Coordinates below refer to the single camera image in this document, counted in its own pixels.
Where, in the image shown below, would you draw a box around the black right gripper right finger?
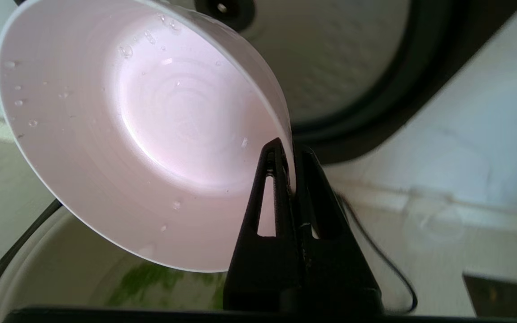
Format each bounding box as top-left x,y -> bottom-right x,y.
292,144 -> 385,314

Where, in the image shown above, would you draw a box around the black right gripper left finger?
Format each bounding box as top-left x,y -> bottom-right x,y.
223,138 -> 305,313

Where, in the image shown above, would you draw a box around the chopped green onions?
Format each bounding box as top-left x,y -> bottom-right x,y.
107,262 -> 227,311

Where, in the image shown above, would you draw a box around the black rice cooker lid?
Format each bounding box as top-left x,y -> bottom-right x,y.
193,0 -> 517,165

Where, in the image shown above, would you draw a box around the pink bowl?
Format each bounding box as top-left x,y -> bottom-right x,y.
0,0 -> 295,273

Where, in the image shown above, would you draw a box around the grey inner cooking pot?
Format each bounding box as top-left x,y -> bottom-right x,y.
0,206 -> 228,312

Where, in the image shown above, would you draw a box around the black power cord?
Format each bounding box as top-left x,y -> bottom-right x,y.
336,192 -> 419,314

